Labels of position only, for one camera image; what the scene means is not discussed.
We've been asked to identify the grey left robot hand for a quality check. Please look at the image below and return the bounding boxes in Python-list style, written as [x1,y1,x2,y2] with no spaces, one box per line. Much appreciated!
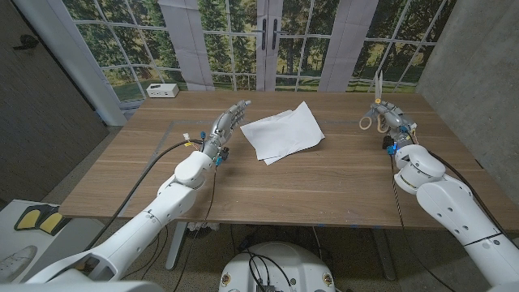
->
[200,100,252,161]

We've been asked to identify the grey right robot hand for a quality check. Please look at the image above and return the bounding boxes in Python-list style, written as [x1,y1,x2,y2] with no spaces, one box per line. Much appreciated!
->
[367,100,419,150]

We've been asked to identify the grey orange handled scissors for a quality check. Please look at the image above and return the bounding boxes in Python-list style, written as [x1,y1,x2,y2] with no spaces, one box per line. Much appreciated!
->
[358,70,392,134]

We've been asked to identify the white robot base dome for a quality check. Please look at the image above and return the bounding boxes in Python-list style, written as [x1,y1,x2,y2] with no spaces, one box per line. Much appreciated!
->
[218,242,337,292]

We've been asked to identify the white paper sheet underneath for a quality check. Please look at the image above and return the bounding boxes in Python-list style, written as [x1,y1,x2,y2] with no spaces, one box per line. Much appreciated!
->
[239,109,314,166]

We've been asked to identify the large white paper sheet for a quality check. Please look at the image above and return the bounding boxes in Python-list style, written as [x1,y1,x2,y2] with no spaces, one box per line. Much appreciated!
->
[250,101,326,161]

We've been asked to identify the white power strip box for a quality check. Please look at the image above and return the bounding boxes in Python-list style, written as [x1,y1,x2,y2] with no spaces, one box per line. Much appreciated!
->
[146,83,180,99]

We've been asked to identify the printed window forest backdrop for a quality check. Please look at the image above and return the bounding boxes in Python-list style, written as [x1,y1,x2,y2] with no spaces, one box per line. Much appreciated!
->
[11,0,459,127]

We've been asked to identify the grey table leg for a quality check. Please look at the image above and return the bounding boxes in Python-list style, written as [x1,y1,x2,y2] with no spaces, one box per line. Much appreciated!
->
[371,227,397,281]

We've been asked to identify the white table leg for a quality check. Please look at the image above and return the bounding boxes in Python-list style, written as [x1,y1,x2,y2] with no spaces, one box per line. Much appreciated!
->
[165,222,188,271]

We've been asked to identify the yellow black foot pedal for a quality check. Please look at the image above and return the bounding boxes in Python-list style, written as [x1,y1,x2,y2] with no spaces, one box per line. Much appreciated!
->
[14,204,65,236]

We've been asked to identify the white sneaker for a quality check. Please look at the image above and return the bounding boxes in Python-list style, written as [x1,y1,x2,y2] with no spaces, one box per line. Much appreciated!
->
[0,244,38,281]

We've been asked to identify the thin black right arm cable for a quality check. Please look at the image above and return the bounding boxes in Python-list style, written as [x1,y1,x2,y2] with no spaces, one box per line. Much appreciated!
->
[389,156,447,292]

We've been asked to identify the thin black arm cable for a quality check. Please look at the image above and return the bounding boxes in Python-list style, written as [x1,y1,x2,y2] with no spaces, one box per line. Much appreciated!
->
[389,156,447,292]
[172,161,220,292]

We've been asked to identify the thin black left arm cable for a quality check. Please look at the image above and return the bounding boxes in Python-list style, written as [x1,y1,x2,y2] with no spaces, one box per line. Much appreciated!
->
[172,161,220,292]

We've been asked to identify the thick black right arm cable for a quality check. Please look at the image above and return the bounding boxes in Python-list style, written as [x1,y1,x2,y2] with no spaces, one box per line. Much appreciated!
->
[429,150,519,248]

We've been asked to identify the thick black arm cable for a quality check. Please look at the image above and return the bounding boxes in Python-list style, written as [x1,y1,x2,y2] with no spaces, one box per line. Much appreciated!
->
[429,150,519,248]
[84,139,204,251]

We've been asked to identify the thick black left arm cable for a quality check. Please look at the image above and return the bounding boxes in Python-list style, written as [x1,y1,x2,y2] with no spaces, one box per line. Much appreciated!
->
[84,139,204,251]

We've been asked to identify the black door handle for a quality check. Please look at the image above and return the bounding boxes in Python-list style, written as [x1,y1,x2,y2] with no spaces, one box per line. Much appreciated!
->
[12,34,41,51]

